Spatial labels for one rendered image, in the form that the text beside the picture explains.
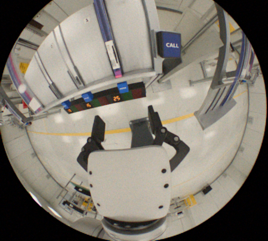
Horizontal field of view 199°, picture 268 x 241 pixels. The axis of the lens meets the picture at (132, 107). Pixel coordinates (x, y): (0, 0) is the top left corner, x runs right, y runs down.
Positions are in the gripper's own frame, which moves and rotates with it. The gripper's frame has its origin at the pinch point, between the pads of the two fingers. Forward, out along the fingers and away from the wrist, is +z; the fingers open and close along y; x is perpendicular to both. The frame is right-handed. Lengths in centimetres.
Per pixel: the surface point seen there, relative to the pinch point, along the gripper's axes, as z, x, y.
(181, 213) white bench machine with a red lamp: -367, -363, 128
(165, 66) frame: 15.3, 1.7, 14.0
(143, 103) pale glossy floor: 54, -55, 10
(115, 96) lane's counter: 11.2, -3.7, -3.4
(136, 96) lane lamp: 11.2, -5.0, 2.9
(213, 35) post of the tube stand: 11.6, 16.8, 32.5
